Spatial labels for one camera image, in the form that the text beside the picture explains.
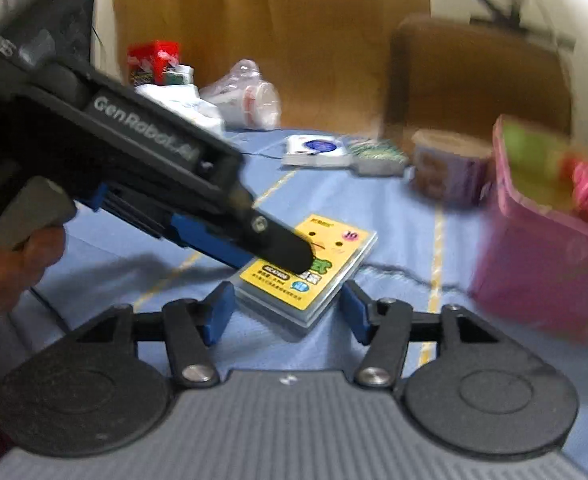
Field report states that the white and blue packet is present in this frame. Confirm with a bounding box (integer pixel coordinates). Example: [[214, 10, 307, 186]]
[[281, 134, 352, 168]]

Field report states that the wooden board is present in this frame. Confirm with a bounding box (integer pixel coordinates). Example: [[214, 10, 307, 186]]
[[114, 0, 432, 133]]

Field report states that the white tissue pack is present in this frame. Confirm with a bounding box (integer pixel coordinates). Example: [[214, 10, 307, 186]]
[[134, 82, 225, 135]]

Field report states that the green and white small box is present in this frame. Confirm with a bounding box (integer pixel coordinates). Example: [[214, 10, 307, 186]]
[[161, 64, 195, 87]]

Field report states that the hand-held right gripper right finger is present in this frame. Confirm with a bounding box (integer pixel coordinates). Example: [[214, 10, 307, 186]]
[[341, 280, 512, 389]]

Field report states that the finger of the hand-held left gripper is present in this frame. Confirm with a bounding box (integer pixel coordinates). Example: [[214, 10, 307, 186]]
[[170, 200, 315, 277]]

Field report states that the snack can with purple label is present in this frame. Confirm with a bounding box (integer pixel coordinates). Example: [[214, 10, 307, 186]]
[[410, 129, 492, 206]]

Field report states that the yellow label card pack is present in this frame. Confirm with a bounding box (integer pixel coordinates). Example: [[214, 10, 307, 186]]
[[234, 212, 379, 328]]

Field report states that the pink tin box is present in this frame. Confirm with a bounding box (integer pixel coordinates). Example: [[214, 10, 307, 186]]
[[468, 115, 588, 348]]

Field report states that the person's left hand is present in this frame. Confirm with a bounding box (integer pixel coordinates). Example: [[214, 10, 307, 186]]
[[0, 225, 68, 333]]

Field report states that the green patterned packet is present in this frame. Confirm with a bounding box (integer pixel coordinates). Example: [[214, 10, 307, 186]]
[[350, 136, 409, 177]]

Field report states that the clear plastic bag with cup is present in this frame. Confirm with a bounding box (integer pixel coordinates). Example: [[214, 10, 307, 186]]
[[200, 58, 281, 131]]

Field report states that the brown chair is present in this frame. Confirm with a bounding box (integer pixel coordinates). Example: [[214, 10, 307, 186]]
[[384, 14, 575, 136]]

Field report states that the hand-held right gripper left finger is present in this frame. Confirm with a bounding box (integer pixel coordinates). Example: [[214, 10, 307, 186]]
[[68, 281, 235, 389]]

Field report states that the blue tablecloth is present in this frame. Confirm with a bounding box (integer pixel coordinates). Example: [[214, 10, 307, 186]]
[[0, 127, 588, 476]]

